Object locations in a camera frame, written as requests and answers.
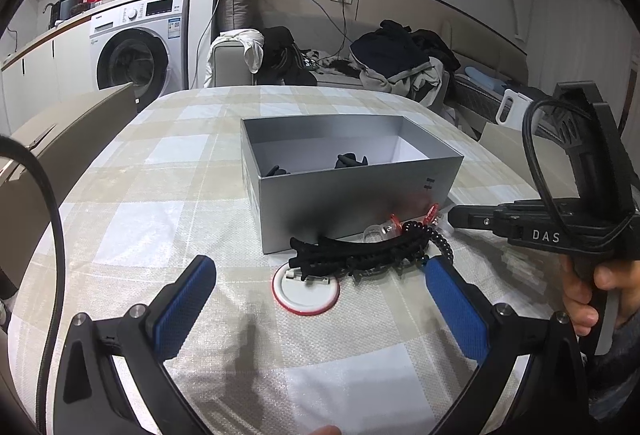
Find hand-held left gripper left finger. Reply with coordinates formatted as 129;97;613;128
52;255;218;435

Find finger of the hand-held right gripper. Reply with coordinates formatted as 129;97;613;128
448;204;511;232

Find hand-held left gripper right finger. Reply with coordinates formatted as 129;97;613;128
425;257;591;435

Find white round compact red rim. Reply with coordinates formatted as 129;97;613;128
271;261;342;316

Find black banana hair clip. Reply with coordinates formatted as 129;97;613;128
290;235;432;266
292;250;431;283

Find grey cardboard box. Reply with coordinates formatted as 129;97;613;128
240;115;463;256

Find person's right forearm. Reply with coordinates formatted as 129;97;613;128
585;315;640;421

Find person's right hand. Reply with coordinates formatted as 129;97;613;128
561;259;640;338

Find white jug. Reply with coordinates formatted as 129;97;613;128
495;88;532;127

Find light blue cloth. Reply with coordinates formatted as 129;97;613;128
465;66;508;91

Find white curtain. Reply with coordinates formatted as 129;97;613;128
530;0;631;96

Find pile of dark clothes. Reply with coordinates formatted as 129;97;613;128
350;19;461;108

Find beige chair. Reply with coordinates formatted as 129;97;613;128
0;82;141;296

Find beige sofa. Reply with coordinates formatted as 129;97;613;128
207;5;531;116

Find black clothing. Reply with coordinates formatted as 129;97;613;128
257;26;318;87

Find white cloth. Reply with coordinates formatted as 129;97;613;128
210;29;266;73

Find white kitchen cabinet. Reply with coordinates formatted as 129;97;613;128
0;22;96;136

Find white washing machine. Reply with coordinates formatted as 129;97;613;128
90;0;192;113

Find black cable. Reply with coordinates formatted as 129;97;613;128
0;135;66;435
522;98;601;246

